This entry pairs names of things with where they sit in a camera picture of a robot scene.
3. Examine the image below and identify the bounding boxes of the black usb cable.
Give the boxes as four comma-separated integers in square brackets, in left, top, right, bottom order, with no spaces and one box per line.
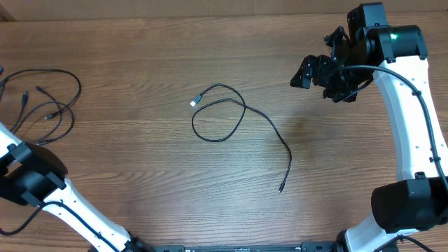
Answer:
[0,85,66,136]
[0,68,83,146]
[189,83,293,195]

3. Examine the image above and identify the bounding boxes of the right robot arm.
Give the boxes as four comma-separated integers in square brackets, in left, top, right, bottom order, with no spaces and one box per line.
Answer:
[290,2,447,251]

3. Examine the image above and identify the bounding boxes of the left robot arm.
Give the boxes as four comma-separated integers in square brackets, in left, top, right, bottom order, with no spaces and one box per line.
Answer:
[1,125,154,251]

